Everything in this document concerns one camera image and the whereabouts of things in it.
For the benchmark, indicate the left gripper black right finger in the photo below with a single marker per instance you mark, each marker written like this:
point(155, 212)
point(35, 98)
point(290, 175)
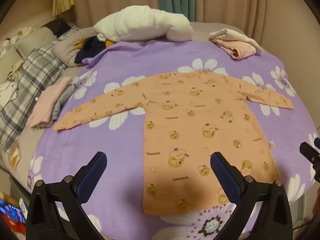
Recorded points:
point(274, 220)

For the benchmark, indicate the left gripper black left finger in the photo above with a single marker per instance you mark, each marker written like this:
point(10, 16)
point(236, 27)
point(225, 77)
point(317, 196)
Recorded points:
point(55, 209)

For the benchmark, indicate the orange duck print baby shirt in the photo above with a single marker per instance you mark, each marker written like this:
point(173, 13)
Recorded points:
point(189, 116)

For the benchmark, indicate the folded pink and grey clothes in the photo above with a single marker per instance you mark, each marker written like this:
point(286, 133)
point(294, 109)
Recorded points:
point(48, 106)

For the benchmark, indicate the folded pink and cream clothes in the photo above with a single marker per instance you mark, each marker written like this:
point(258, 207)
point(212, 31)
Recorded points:
point(238, 46)

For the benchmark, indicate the dark navy clothing pile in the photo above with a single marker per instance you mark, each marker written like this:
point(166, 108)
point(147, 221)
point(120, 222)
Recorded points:
point(91, 47)

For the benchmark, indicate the colourful box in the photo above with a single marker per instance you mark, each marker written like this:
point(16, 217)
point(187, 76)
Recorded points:
point(13, 223)

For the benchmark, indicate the grey plaid blanket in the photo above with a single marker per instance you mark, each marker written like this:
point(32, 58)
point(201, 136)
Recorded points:
point(40, 70)

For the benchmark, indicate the beige curtain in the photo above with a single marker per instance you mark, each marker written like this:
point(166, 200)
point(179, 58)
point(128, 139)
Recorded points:
point(293, 22)

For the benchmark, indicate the grey pillow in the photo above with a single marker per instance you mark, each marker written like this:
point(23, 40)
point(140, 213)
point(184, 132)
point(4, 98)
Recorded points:
point(34, 40)

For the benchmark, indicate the white fluffy blanket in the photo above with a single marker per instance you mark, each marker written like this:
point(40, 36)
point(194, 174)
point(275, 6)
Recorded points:
point(141, 23)

